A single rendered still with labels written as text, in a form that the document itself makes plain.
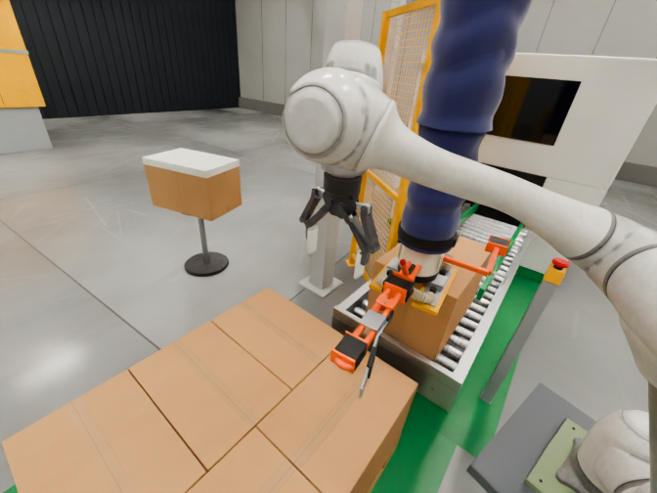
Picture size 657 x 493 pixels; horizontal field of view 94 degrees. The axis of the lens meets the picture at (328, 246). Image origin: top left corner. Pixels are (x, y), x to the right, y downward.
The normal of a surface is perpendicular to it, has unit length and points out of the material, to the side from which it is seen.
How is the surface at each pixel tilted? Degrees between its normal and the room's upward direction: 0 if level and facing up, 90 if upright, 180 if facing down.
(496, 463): 0
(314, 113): 88
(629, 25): 90
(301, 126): 87
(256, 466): 0
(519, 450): 0
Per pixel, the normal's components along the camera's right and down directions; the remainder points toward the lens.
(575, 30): -0.54, 0.38
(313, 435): 0.08, -0.86
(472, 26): -0.61, 0.15
